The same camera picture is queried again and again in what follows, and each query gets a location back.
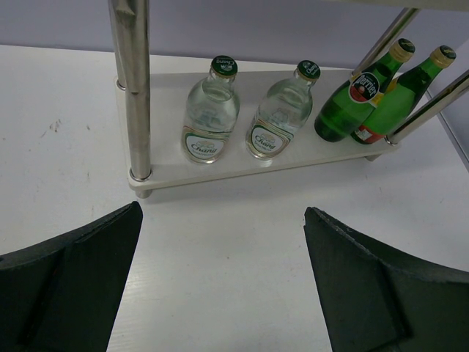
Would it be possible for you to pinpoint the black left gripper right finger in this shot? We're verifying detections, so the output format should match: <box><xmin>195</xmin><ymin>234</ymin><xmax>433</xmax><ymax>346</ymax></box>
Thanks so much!
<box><xmin>304</xmin><ymin>208</ymin><xmax>468</xmax><ymax>351</ymax></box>

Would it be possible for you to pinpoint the green glass bottle yellow label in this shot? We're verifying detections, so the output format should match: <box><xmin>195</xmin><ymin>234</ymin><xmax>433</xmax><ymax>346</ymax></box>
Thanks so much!
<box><xmin>314</xmin><ymin>38</ymin><xmax>416</xmax><ymax>142</ymax></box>

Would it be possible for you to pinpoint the clear bottle green cap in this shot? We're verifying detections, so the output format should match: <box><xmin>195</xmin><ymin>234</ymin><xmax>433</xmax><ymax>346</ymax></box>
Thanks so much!
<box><xmin>245</xmin><ymin>60</ymin><xmax>321</xmax><ymax>160</ymax></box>
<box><xmin>181</xmin><ymin>55</ymin><xmax>240</xmax><ymax>164</ymax></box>

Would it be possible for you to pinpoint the green glass bottle red label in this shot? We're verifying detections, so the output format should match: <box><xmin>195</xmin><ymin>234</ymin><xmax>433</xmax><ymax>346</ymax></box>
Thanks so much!
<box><xmin>351</xmin><ymin>45</ymin><xmax>457</xmax><ymax>144</ymax></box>

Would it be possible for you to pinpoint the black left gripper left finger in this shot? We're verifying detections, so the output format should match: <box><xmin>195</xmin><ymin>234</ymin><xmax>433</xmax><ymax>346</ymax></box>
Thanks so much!
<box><xmin>1</xmin><ymin>202</ymin><xmax>143</xmax><ymax>351</ymax></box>

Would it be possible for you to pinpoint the white two-tier shelf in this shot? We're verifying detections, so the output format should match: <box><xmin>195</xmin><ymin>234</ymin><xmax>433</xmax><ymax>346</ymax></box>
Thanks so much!
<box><xmin>108</xmin><ymin>1</ymin><xmax>468</xmax><ymax>198</ymax></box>

